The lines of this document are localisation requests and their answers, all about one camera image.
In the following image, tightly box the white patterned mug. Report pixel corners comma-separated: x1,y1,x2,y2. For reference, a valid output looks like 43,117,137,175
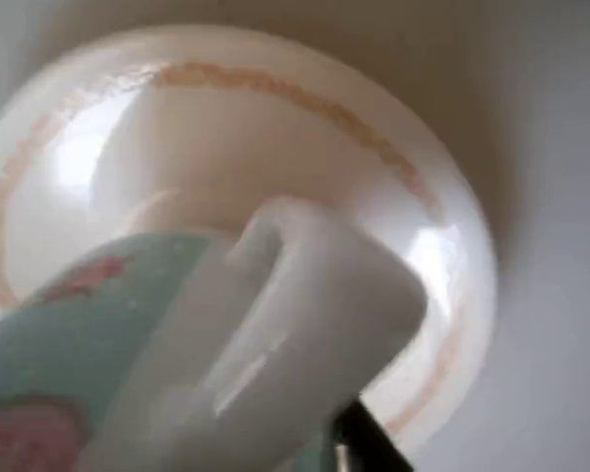
0,196,430,472

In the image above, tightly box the cream white saucer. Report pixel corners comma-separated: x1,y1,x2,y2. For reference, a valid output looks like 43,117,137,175
0,24,501,461

